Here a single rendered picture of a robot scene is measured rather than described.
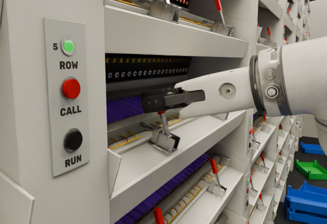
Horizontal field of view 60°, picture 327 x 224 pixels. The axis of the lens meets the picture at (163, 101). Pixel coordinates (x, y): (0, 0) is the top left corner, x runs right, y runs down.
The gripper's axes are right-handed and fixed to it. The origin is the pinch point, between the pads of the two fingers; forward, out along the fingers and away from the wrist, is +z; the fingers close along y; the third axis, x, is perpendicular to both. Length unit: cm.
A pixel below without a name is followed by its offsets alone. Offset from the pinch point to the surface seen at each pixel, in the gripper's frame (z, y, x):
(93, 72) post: -4.5, -17.6, 4.1
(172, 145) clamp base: -1.9, -1.0, -6.8
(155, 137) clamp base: 0.9, -0.9, -5.5
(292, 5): -10, 185, 43
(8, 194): -1.7, -25.7, -3.9
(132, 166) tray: 0.1, -8.8, -7.4
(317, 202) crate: -6, 178, -96
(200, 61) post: 9.5, 44.6, 8.0
